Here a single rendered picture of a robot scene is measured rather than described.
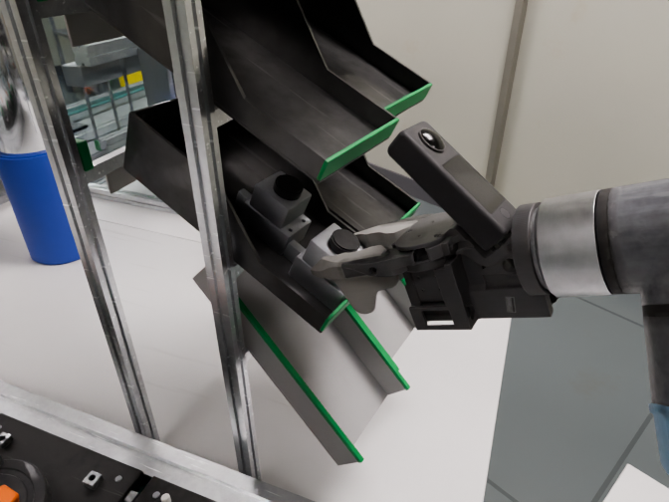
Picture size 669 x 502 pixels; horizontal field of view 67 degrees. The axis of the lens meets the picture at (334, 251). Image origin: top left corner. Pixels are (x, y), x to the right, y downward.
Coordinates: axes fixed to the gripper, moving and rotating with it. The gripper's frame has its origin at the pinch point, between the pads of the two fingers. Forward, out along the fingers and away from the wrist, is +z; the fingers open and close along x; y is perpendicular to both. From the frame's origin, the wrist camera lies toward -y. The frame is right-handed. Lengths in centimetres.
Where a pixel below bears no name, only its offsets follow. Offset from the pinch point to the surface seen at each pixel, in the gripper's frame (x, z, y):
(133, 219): 38, 97, -3
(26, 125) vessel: 16, 79, -31
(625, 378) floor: 151, 12, 132
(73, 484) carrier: -22.3, 32.1, 16.1
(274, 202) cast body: -0.9, 4.4, -6.4
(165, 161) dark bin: -5.3, 11.8, -14.0
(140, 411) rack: -10.7, 34.2, 15.4
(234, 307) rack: -6.7, 9.9, 2.1
